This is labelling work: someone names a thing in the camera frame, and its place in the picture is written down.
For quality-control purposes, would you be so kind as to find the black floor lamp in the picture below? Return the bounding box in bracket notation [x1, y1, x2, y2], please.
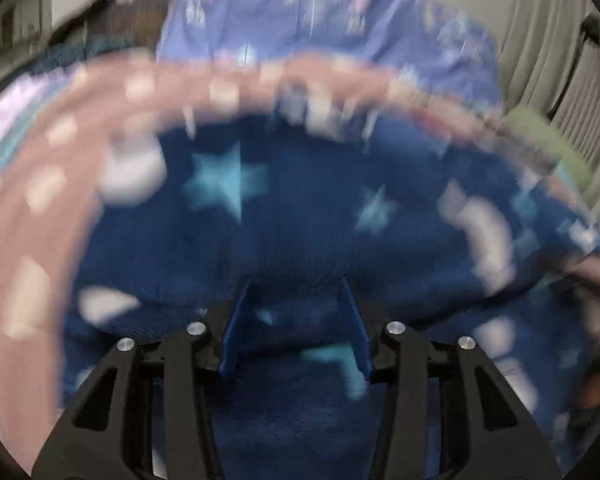
[546, 13, 600, 122]

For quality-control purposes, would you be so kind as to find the navy fleece star pajama top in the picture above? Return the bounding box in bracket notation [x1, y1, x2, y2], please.
[62, 112, 600, 479]

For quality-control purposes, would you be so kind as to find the lavender folded cloth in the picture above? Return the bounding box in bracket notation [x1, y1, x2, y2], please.
[0, 74, 53, 144]

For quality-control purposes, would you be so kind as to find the pink polka dot duvet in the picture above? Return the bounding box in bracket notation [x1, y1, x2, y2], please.
[0, 54, 600, 479]

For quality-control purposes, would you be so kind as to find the blue tree print sheet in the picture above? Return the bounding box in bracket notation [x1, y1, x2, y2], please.
[157, 0, 504, 112]

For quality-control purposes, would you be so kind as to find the dark teal fleece blanket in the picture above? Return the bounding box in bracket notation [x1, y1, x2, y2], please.
[15, 37, 133, 77]

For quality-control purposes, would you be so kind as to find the green pillow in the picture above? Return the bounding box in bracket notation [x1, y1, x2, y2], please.
[506, 106, 593, 192]

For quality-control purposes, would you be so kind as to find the grey pleated curtain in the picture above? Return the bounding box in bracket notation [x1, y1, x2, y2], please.
[500, 0, 600, 219]

